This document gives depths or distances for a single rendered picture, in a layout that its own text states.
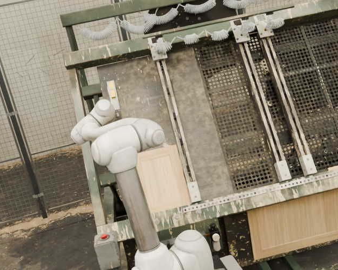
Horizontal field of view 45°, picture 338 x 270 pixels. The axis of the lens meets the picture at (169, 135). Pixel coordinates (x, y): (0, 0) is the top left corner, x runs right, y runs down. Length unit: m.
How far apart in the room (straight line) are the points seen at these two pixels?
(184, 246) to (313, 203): 1.44
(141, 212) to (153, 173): 0.92
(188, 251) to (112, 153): 0.57
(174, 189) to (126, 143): 1.01
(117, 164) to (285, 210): 1.63
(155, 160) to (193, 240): 0.93
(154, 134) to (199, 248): 0.56
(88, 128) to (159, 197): 0.73
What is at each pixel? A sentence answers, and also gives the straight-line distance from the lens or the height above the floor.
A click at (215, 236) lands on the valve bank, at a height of 0.73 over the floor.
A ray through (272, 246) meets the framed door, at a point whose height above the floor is 0.32.
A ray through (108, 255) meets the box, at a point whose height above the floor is 0.85.
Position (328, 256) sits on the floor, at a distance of 3.62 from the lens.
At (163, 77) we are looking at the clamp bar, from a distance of 2.89.
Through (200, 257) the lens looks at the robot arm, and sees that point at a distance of 1.94.
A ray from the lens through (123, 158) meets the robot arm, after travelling 1.73.
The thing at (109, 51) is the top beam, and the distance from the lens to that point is 2.93.
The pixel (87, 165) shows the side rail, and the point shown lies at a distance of 2.72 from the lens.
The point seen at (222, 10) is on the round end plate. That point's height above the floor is 1.98.
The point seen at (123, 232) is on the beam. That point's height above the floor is 0.84.
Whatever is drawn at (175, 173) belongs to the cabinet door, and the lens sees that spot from 2.69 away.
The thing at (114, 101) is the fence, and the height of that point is 1.56.
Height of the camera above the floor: 2.12
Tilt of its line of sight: 17 degrees down
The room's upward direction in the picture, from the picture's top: 12 degrees counter-clockwise
